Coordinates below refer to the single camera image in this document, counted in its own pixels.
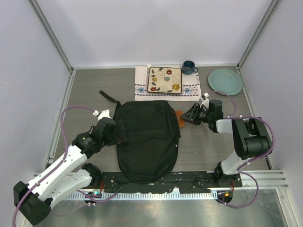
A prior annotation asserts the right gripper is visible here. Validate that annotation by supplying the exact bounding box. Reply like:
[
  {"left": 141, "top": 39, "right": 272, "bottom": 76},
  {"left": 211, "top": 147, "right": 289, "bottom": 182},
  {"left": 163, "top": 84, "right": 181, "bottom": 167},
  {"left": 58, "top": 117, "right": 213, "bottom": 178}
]
[{"left": 179, "top": 103, "right": 212, "bottom": 125}]

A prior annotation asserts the brown leather wallet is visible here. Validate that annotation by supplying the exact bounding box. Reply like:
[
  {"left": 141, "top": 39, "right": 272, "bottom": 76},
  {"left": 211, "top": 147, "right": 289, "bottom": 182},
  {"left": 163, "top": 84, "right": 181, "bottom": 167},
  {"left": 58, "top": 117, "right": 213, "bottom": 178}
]
[{"left": 175, "top": 110, "right": 185, "bottom": 128}]

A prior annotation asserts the black student backpack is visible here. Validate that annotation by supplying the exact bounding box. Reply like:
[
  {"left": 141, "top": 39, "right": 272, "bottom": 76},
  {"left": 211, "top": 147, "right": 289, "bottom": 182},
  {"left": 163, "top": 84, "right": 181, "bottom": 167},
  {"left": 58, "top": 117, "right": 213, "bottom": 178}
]
[{"left": 99, "top": 90, "right": 180, "bottom": 183}]

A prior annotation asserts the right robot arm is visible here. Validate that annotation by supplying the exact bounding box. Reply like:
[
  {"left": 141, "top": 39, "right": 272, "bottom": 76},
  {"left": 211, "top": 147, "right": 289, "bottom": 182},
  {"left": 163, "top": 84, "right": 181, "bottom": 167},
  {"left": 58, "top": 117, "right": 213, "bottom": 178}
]
[{"left": 178, "top": 99, "right": 275, "bottom": 187}]

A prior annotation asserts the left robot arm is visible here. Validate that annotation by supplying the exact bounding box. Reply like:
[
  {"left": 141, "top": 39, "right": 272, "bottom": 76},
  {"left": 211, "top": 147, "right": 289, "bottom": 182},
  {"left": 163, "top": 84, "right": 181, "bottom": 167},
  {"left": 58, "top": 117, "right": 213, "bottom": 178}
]
[{"left": 13, "top": 117, "right": 127, "bottom": 226}]

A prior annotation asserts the patterned white placemat cloth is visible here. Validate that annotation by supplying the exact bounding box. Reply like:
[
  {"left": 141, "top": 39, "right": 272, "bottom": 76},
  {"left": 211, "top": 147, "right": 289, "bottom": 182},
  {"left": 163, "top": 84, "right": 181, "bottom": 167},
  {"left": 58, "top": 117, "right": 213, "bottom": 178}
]
[{"left": 134, "top": 65, "right": 202, "bottom": 101}]

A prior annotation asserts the square floral ceramic plate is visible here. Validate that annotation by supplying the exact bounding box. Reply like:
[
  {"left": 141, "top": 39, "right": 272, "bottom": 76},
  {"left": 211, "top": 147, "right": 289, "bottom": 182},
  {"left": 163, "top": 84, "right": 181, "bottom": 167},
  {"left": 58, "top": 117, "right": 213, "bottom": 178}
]
[{"left": 147, "top": 67, "right": 182, "bottom": 95}]

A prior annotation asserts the dark blue ceramic mug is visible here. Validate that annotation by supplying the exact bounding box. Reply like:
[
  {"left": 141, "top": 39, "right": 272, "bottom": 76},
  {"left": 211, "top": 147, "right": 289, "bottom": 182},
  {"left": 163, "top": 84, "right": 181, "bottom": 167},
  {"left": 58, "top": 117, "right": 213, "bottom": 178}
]
[{"left": 181, "top": 61, "right": 198, "bottom": 75}]

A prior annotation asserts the round teal plate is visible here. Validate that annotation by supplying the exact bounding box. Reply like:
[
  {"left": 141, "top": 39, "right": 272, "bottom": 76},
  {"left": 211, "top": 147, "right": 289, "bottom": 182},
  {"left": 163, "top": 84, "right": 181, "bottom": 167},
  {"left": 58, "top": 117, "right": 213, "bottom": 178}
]
[{"left": 208, "top": 69, "right": 244, "bottom": 96}]

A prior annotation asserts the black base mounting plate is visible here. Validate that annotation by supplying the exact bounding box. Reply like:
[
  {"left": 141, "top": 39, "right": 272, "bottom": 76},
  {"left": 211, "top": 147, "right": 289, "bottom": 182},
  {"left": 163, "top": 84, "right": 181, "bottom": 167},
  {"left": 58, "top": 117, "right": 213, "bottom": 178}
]
[{"left": 82, "top": 171, "right": 242, "bottom": 194}]

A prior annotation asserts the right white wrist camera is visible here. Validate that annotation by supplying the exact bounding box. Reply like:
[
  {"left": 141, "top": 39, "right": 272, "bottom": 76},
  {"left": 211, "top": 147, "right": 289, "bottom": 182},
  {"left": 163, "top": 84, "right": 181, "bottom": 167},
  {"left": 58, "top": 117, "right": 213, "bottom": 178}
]
[{"left": 200, "top": 93, "right": 209, "bottom": 110}]

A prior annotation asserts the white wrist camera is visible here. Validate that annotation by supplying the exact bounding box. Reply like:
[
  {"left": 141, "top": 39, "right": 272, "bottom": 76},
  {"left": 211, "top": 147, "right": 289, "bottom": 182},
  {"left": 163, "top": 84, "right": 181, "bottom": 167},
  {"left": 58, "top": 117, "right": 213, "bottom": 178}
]
[
  {"left": 200, "top": 93, "right": 209, "bottom": 110},
  {"left": 93, "top": 109, "right": 111, "bottom": 121}
]

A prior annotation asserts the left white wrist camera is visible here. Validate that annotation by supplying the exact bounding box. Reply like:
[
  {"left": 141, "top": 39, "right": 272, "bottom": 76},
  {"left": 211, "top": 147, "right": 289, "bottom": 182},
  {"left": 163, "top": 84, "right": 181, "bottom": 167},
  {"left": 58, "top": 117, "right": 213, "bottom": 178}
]
[{"left": 93, "top": 109, "right": 111, "bottom": 121}]

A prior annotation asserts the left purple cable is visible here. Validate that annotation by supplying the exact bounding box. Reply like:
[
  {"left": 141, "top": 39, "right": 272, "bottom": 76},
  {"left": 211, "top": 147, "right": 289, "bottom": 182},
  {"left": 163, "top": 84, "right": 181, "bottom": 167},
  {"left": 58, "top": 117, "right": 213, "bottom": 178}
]
[{"left": 11, "top": 105, "right": 119, "bottom": 227}]

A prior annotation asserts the slotted cable duct rail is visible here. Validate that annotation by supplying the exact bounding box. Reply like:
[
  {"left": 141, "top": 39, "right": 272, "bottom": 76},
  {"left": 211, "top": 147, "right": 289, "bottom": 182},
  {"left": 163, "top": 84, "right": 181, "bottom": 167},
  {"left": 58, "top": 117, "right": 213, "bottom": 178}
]
[{"left": 66, "top": 190, "right": 217, "bottom": 201}]

